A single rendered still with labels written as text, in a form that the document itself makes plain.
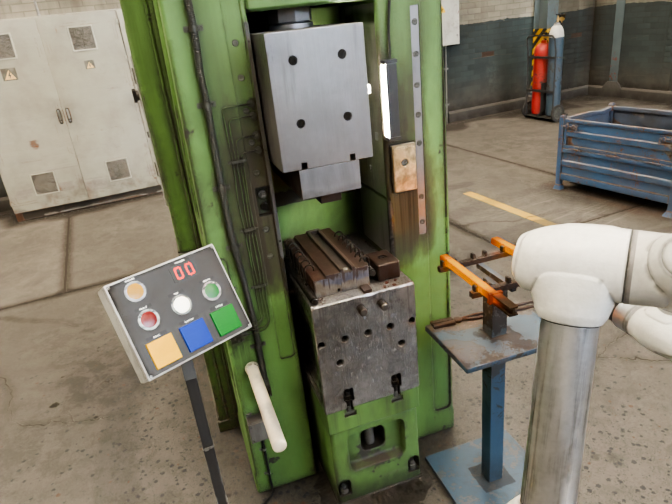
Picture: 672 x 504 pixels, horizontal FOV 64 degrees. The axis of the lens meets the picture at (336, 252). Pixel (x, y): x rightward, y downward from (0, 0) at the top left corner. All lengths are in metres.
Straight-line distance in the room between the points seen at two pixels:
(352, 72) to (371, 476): 1.54
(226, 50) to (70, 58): 5.14
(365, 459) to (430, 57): 1.54
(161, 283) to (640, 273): 1.17
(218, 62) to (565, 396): 1.29
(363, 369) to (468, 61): 7.76
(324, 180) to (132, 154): 5.36
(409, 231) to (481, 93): 7.61
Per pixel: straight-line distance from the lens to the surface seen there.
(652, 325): 1.58
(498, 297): 1.67
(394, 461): 2.34
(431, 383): 2.45
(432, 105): 2.00
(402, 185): 1.97
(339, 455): 2.21
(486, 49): 9.55
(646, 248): 1.02
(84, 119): 6.86
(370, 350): 1.96
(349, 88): 1.70
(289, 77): 1.64
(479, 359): 1.88
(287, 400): 2.22
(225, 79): 1.75
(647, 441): 2.78
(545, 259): 1.02
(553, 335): 1.06
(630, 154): 5.31
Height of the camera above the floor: 1.79
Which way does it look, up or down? 24 degrees down
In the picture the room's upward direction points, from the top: 6 degrees counter-clockwise
